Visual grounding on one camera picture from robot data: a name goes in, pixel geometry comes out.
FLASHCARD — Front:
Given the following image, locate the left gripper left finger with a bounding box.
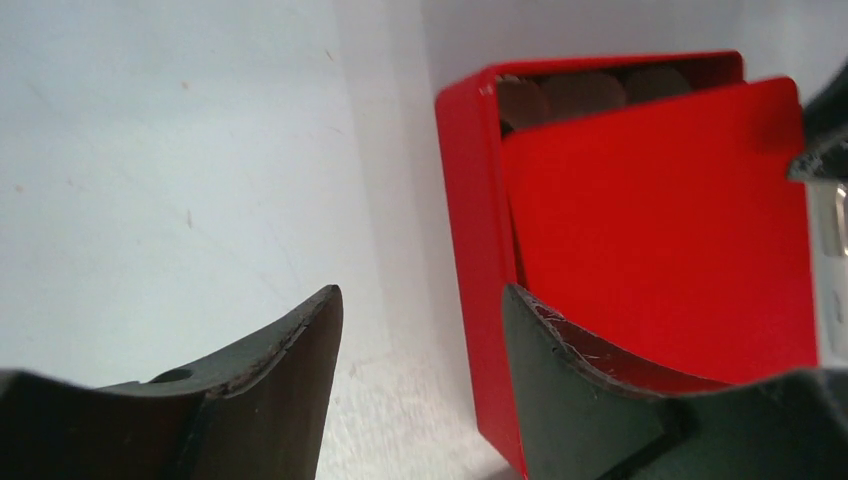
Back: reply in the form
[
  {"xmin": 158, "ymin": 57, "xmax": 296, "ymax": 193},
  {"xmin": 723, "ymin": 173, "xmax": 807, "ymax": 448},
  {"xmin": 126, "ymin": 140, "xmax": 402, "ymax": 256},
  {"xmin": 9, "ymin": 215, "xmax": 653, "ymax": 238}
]
[{"xmin": 1, "ymin": 285, "xmax": 343, "ymax": 479}]

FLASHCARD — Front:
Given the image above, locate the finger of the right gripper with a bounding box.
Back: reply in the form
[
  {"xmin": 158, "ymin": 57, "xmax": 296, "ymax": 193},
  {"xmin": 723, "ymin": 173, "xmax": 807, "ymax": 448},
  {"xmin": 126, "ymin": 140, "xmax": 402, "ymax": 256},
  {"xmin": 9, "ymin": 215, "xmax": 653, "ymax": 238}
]
[{"xmin": 787, "ymin": 61, "xmax": 847, "ymax": 183}]

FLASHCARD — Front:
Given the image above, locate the red chocolate box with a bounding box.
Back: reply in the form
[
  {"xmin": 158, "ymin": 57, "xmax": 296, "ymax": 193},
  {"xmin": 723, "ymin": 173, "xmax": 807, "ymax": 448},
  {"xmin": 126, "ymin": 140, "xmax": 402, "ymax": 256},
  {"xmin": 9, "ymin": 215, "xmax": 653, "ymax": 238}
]
[{"xmin": 435, "ymin": 50, "xmax": 744, "ymax": 475}]

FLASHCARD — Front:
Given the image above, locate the red box lid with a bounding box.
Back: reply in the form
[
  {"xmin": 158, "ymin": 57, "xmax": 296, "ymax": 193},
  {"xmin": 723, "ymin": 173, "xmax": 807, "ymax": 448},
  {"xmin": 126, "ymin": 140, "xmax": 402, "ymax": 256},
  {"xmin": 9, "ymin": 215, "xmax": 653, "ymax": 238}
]
[{"xmin": 502, "ymin": 77, "xmax": 818, "ymax": 384}]

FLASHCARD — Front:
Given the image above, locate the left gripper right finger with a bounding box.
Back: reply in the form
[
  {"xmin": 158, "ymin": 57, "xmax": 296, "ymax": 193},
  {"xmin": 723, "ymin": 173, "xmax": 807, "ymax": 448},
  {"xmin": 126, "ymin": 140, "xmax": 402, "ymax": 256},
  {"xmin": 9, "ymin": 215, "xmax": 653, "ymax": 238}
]
[{"xmin": 502, "ymin": 285, "xmax": 847, "ymax": 479}]

